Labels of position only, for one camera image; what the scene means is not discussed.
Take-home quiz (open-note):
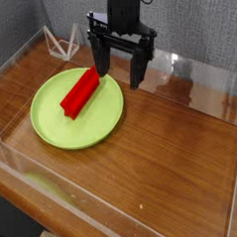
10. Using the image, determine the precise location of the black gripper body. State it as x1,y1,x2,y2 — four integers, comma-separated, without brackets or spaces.
87,0,156,59

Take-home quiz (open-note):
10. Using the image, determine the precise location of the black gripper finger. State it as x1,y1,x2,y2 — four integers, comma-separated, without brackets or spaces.
130,48,149,90
88,32,110,77

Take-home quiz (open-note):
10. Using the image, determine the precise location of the red rectangular block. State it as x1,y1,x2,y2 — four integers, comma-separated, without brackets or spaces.
59,66,100,119

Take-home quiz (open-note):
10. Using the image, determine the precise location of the green round plate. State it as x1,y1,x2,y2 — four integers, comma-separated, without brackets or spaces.
31,67,124,150

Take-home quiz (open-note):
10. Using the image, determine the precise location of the clear acrylic enclosure wall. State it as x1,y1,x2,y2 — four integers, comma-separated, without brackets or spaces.
0,28,237,237

